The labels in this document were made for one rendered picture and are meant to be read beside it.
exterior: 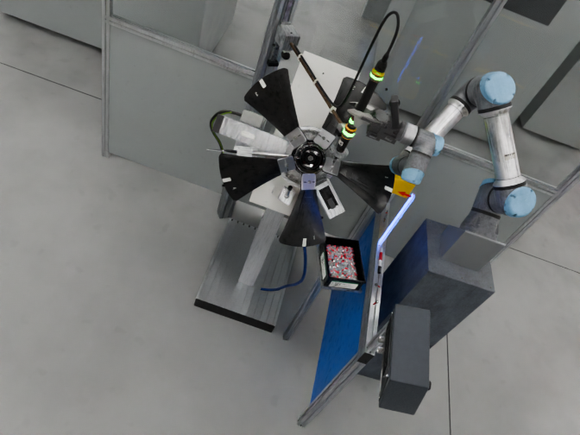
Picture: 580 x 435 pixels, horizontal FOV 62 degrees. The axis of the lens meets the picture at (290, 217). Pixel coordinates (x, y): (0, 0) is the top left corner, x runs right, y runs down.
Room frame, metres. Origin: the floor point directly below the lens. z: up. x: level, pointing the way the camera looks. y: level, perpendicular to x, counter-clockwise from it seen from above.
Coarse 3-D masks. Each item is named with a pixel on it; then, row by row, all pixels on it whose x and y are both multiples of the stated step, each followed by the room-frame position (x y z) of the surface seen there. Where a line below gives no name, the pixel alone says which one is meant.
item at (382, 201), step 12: (348, 168) 1.51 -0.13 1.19; (360, 168) 1.54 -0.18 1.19; (372, 168) 1.57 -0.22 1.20; (384, 168) 1.59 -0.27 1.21; (348, 180) 1.45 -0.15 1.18; (360, 180) 1.48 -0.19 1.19; (372, 180) 1.51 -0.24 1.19; (384, 180) 1.53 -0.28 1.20; (360, 192) 1.43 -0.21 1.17; (372, 192) 1.46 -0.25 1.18; (384, 192) 1.48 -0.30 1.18; (372, 204) 1.42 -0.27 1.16; (384, 204) 1.44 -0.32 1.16
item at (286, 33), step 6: (282, 24) 1.99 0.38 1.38; (288, 24) 2.01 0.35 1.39; (282, 30) 1.94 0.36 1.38; (288, 30) 1.96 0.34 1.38; (294, 30) 1.99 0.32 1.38; (276, 36) 1.97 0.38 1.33; (282, 36) 1.93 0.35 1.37; (288, 36) 1.92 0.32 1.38; (294, 36) 1.94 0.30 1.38; (282, 42) 1.92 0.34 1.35; (288, 42) 1.93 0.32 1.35; (294, 42) 1.94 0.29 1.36; (282, 48) 1.91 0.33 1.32; (288, 48) 1.93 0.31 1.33
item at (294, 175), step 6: (306, 132) 1.70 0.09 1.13; (312, 132) 1.65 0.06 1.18; (312, 138) 1.60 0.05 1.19; (288, 150) 1.55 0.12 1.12; (330, 150) 1.62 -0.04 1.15; (330, 156) 1.59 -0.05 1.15; (288, 174) 1.57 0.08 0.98; (294, 174) 1.50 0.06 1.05; (300, 174) 1.51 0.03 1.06; (318, 174) 1.54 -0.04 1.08; (324, 174) 1.59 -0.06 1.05; (294, 180) 1.50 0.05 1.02
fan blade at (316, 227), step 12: (300, 192) 1.37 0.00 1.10; (312, 192) 1.42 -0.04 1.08; (300, 204) 1.35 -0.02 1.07; (312, 204) 1.40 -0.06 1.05; (300, 216) 1.32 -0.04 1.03; (312, 216) 1.37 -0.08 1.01; (288, 228) 1.26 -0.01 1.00; (300, 228) 1.30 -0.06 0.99; (312, 228) 1.34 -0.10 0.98; (288, 240) 1.24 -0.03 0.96; (300, 240) 1.27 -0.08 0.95; (324, 240) 1.35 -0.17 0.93
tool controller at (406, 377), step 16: (400, 320) 0.90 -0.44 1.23; (416, 320) 0.91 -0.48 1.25; (384, 336) 0.94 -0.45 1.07; (400, 336) 0.85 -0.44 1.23; (416, 336) 0.86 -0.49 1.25; (384, 352) 0.85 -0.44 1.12; (400, 352) 0.79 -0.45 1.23; (416, 352) 0.81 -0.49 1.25; (384, 368) 0.77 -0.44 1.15; (400, 368) 0.74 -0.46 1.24; (416, 368) 0.76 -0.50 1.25; (384, 384) 0.72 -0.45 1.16; (400, 384) 0.70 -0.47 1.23; (416, 384) 0.71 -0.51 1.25; (384, 400) 0.70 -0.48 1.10; (400, 400) 0.71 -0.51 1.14; (416, 400) 0.71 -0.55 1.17
